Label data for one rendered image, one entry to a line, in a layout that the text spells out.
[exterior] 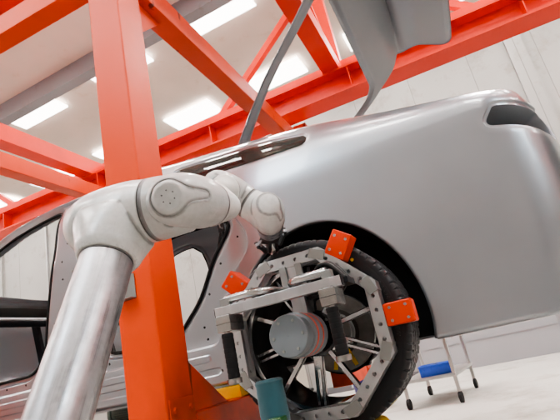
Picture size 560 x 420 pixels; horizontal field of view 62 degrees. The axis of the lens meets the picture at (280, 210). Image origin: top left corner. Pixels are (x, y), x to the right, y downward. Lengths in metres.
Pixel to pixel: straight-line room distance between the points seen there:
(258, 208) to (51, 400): 0.81
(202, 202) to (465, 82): 9.56
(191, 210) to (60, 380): 0.34
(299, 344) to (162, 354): 0.49
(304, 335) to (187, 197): 0.70
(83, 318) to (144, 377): 0.88
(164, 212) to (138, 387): 0.95
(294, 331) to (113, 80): 1.26
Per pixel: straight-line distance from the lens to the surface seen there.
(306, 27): 3.96
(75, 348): 0.82
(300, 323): 1.42
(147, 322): 1.69
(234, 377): 1.44
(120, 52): 2.13
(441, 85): 10.31
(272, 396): 1.50
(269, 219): 1.39
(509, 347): 9.19
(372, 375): 1.52
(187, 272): 11.46
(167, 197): 0.86
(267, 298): 1.42
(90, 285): 0.87
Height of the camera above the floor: 0.78
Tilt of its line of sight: 18 degrees up
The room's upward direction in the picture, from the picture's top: 12 degrees counter-clockwise
